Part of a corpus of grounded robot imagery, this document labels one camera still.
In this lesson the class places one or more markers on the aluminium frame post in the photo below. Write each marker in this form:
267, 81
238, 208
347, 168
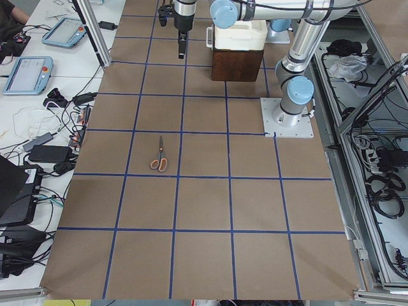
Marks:
88, 18

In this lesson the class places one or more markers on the black laptop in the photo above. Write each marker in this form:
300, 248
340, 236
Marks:
19, 186

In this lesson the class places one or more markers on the upper blue teach pendant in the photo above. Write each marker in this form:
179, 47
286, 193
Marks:
66, 33

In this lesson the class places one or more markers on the dark wooden drawer cabinet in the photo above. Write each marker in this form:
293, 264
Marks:
236, 65

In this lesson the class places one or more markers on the orange grey scissors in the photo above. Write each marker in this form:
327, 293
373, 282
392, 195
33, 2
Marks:
160, 163

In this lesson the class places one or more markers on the white crumpled cloth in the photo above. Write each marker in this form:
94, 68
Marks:
349, 68

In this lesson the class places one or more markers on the blue teach pendant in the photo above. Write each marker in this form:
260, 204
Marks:
66, 33
29, 76

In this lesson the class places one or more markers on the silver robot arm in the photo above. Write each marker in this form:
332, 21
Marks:
314, 17
184, 12

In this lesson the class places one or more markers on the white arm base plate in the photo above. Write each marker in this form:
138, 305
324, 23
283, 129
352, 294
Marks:
277, 123

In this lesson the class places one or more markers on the lower blue teach pendant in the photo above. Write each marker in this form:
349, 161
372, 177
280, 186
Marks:
29, 76

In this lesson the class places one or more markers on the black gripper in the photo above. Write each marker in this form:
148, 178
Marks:
182, 21

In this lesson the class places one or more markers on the black power adapter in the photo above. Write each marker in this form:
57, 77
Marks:
49, 154

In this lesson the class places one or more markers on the cream plastic tray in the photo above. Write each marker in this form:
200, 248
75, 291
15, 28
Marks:
242, 36

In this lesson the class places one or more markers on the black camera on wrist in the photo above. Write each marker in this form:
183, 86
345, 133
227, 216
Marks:
165, 12

